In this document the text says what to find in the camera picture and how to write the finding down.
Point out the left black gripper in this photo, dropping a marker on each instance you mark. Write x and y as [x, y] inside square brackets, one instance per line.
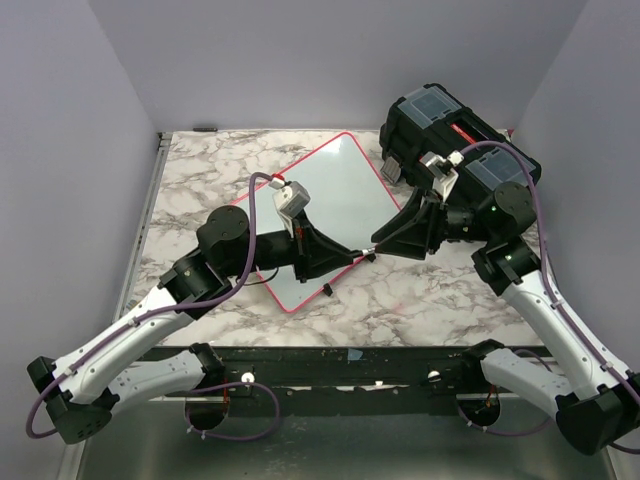
[313, 254]

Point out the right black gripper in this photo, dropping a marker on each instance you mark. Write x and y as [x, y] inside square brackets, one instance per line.
[416, 230]

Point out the whiteboard marker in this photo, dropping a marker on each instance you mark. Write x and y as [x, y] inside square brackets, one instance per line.
[369, 254]

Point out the pink-framed whiteboard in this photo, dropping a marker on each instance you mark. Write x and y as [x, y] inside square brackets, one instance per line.
[349, 202]

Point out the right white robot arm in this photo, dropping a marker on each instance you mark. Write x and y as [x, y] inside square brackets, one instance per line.
[594, 401]

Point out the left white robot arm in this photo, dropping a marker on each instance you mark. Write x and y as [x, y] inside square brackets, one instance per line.
[85, 388]

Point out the black red toolbox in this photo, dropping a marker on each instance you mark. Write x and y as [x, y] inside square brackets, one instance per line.
[430, 119]

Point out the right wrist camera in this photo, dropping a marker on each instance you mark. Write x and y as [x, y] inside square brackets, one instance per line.
[443, 170]

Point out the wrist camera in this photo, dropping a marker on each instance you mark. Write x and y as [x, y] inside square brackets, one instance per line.
[443, 170]
[289, 197]

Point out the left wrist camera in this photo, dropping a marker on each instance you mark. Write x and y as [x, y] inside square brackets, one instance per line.
[289, 197]

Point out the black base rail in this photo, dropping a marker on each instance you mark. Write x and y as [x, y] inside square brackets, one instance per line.
[342, 381]

